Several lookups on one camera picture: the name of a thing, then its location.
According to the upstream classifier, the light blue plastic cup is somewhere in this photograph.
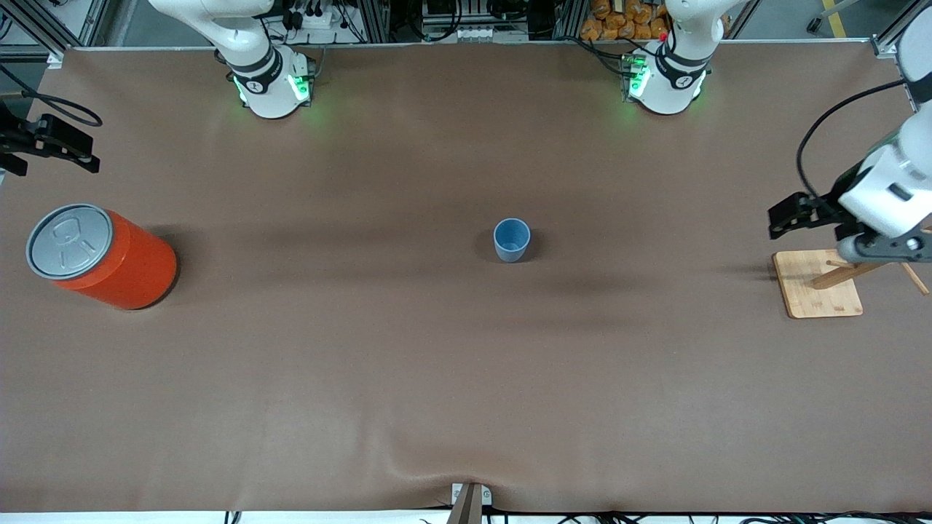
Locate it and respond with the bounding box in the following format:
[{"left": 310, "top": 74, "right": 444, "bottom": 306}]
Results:
[{"left": 494, "top": 218, "right": 532, "bottom": 263}]

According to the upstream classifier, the wooden mug tree stand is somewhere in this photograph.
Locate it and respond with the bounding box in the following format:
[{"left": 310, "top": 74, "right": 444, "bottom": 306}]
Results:
[{"left": 772, "top": 249, "right": 932, "bottom": 319}]

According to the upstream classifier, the orange can with grey lid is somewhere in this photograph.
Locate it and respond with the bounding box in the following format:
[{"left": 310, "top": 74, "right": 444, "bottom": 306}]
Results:
[{"left": 25, "top": 204, "right": 178, "bottom": 311}]

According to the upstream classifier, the orange mesh bag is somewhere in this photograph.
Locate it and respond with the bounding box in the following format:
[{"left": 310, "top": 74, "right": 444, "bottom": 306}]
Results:
[{"left": 580, "top": 0, "right": 671, "bottom": 41}]

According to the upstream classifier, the white power strip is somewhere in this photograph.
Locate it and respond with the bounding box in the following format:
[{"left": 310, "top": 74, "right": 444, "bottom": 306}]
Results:
[{"left": 290, "top": 6, "right": 344, "bottom": 31}]

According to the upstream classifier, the brown table mat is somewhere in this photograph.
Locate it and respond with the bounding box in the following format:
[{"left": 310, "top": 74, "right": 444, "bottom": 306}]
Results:
[{"left": 0, "top": 42, "right": 932, "bottom": 515}]

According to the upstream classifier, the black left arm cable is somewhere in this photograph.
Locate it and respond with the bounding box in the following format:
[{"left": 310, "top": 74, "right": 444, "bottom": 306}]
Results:
[{"left": 796, "top": 79, "right": 911, "bottom": 206}]

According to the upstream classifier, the aluminium frame profile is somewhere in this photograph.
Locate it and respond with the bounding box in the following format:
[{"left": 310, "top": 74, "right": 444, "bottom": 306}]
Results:
[
  {"left": 0, "top": 0, "right": 111, "bottom": 70},
  {"left": 870, "top": 0, "right": 932, "bottom": 60}
]

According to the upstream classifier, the grey metal camera bracket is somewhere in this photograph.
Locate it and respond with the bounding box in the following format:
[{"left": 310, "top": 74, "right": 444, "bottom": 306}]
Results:
[{"left": 450, "top": 482, "right": 493, "bottom": 524}]

